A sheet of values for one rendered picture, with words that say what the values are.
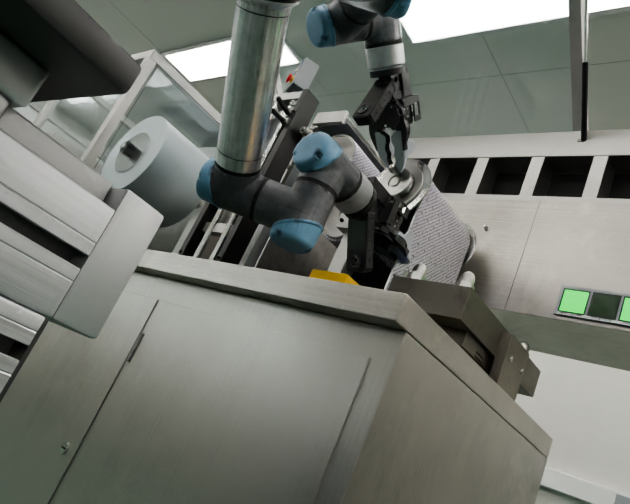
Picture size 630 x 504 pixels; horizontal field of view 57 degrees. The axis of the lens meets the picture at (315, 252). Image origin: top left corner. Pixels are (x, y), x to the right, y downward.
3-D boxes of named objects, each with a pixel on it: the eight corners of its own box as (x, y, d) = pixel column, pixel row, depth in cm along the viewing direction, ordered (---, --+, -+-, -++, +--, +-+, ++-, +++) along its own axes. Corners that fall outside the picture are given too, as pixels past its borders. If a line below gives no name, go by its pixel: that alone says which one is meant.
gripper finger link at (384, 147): (405, 167, 127) (402, 125, 124) (390, 174, 123) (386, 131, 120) (394, 166, 129) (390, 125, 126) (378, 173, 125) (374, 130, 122)
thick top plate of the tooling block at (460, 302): (381, 303, 107) (393, 274, 109) (464, 379, 134) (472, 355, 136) (460, 319, 96) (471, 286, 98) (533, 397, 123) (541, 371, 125)
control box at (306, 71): (279, 88, 177) (293, 63, 180) (297, 100, 179) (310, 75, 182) (288, 79, 171) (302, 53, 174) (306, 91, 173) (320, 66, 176)
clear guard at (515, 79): (262, 5, 205) (263, 5, 205) (289, 146, 221) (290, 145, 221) (569, -81, 134) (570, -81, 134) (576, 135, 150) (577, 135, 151)
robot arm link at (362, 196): (352, 203, 98) (317, 201, 104) (366, 218, 101) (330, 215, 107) (369, 167, 101) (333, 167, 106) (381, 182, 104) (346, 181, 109)
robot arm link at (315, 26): (324, -13, 101) (374, -20, 106) (298, 18, 111) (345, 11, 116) (338, 30, 101) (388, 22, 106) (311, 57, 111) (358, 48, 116)
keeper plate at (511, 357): (484, 386, 105) (502, 331, 109) (503, 404, 112) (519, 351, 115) (497, 390, 104) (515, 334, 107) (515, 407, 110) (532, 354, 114)
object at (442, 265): (384, 288, 114) (416, 208, 120) (433, 335, 130) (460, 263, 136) (386, 288, 114) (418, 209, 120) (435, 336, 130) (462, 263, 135)
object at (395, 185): (374, 196, 124) (385, 168, 127) (378, 201, 126) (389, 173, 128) (404, 195, 119) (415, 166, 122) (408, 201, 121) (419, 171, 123)
